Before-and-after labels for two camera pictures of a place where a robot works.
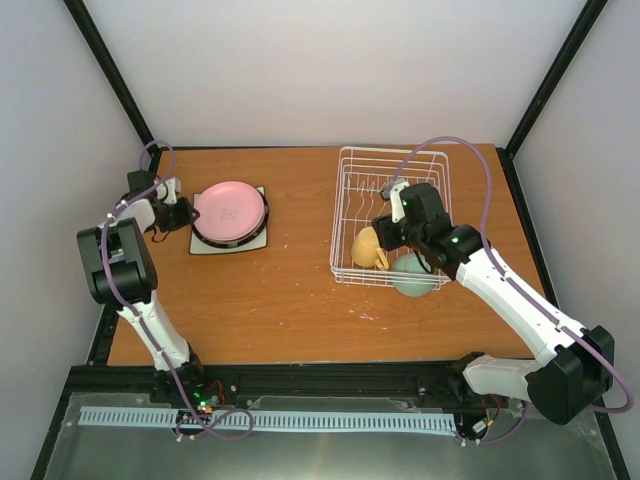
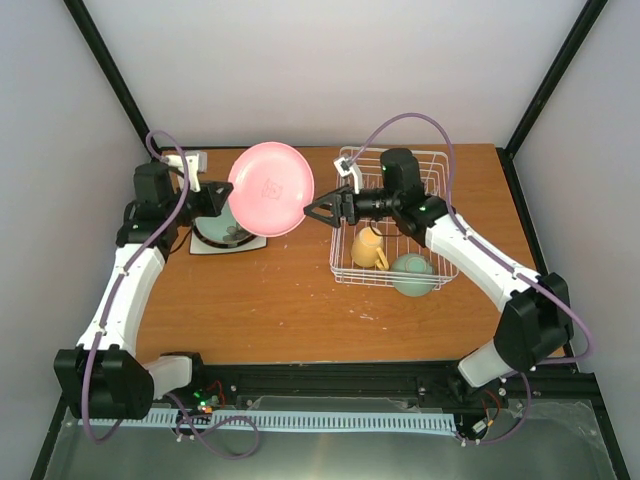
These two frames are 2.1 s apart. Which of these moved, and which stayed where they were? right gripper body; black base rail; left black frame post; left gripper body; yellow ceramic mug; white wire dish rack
Moved: left gripper body; right gripper body
Stayed: black base rail; yellow ceramic mug; white wire dish rack; left black frame post
